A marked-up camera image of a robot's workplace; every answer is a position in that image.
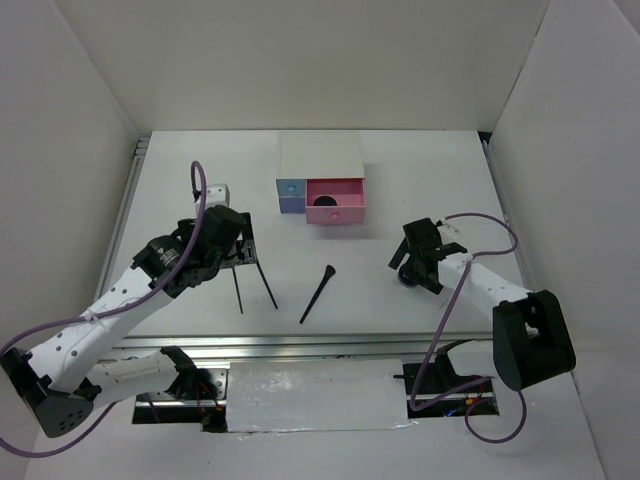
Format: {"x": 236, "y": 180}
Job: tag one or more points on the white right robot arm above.
{"x": 530, "y": 342}

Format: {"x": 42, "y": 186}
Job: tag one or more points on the navy round compact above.
{"x": 405, "y": 278}

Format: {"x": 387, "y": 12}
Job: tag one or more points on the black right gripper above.
{"x": 403, "y": 250}

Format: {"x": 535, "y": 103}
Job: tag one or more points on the pink drawer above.
{"x": 350, "y": 196}

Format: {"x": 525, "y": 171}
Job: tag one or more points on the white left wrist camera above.
{"x": 215, "y": 194}

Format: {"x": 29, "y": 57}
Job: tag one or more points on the light blue drawer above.
{"x": 291, "y": 187}

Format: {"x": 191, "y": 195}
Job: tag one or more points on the black round powder jar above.
{"x": 325, "y": 201}

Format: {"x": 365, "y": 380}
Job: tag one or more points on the purple drawer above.
{"x": 292, "y": 204}

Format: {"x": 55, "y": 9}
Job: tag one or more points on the white foam block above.
{"x": 326, "y": 395}

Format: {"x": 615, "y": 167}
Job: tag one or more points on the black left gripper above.
{"x": 243, "y": 252}

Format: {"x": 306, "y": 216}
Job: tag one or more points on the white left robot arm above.
{"x": 65, "y": 378}

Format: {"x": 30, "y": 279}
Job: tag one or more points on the black fan makeup brush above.
{"x": 329, "y": 272}

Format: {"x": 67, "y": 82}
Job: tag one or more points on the white drawer cabinet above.
{"x": 320, "y": 155}

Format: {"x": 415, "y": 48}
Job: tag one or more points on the thin black makeup brush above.
{"x": 266, "y": 284}

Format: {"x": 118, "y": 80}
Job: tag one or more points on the aluminium rail frame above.
{"x": 229, "y": 348}

